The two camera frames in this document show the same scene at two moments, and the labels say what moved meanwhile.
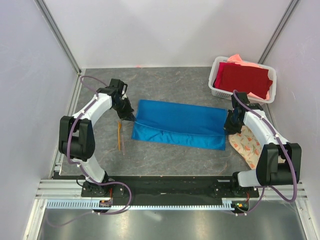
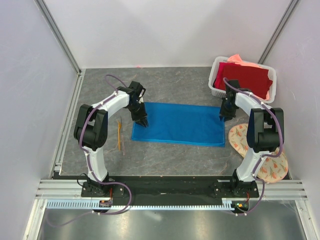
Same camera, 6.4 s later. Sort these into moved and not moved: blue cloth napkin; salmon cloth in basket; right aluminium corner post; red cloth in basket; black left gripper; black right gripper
Moved: black left gripper; black right gripper
Not moved: red cloth in basket; blue cloth napkin; right aluminium corner post; salmon cloth in basket
